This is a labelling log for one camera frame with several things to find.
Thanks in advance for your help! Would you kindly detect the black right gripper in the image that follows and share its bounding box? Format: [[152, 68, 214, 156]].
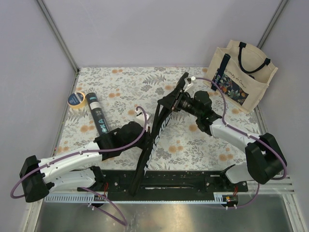
[[157, 88, 201, 118]]

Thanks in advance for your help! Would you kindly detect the black Boka shuttlecock tube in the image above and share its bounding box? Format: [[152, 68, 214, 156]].
[[86, 92, 109, 135]]

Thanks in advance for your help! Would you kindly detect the black Crossway racket cover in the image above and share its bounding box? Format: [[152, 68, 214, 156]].
[[128, 72, 189, 196]]

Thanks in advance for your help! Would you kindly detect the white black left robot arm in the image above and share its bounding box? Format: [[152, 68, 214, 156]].
[[19, 121, 150, 203]]

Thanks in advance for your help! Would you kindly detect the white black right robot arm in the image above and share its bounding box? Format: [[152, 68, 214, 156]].
[[173, 91, 287, 191]]

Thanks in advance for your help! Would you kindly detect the floral patterned table mat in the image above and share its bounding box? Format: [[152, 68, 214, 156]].
[[52, 66, 270, 171]]

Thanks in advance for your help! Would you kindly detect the cream canvas tote bag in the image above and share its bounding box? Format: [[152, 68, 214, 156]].
[[206, 40, 278, 114]]

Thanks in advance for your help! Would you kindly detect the yellow masking tape roll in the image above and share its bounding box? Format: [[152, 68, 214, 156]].
[[67, 92, 85, 109]]

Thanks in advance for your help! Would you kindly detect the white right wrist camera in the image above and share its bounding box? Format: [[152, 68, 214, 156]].
[[183, 76, 196, 92]]

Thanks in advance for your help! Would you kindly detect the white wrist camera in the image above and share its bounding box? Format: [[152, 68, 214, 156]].
[[134, 108, 149, 127], [183, 76, 196, 92]]

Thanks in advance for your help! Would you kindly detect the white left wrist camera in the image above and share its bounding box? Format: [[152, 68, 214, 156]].
[[134, 108, 149, 127]]

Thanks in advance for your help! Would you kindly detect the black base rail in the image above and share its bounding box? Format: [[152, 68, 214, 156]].
[[44, 166, 248, 206]]

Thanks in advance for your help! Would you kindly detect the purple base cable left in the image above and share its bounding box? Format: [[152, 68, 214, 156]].
[[82, 188, 128, 227]]

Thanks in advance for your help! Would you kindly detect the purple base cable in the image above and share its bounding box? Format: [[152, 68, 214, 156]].
[[82, 188, 128, 227], [226, 181, 260, 210]]

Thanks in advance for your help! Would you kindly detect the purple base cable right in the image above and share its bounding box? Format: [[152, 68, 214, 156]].
[[226, 181, 260, 210]]

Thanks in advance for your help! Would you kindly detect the aluminium frame post left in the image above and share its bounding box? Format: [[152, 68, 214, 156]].
[[36, 0, 80, 73]]

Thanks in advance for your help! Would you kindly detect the aluminium frame post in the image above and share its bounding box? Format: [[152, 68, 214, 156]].
[[257, 0, 290, 49], [36, 0, 80, 73]]

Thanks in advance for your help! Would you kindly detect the aluminium frame post right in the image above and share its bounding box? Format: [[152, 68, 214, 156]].
[[257, 0, 290, 49]]

